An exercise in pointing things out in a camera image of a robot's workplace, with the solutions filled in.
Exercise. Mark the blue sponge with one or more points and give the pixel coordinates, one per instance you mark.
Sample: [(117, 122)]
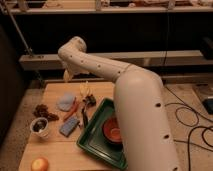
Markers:
[(69, 126)]

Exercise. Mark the yellow banana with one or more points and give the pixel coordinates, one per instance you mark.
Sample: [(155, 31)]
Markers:
[(85, 89)]

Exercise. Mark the light blue cloth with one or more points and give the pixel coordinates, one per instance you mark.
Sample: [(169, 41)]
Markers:
[(65, 102)]

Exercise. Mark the orange bowl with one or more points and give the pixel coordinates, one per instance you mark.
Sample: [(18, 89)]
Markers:
[(111, 131)]

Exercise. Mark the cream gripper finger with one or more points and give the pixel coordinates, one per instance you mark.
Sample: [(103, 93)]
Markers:
[(67, 76)]

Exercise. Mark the white cup with dark contents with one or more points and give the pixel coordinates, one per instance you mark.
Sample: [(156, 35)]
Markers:
[(39, 127)]

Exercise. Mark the small dark toy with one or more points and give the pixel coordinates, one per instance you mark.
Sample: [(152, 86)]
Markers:
[(90, 100)]

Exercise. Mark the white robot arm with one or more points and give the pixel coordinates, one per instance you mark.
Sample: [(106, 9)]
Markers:
[(139, 107)]

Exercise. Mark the yellow-red apple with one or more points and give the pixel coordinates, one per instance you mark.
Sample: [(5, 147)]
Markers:
[(40, 164)]

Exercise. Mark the bunch of dark grapes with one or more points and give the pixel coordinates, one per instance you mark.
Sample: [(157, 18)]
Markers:
[(42, 111)]

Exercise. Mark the green plastic tray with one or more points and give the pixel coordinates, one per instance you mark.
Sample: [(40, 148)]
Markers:
[(92, 139)]

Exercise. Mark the metal shelf rack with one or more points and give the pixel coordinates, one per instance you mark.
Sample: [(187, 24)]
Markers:
[(178, 46)]

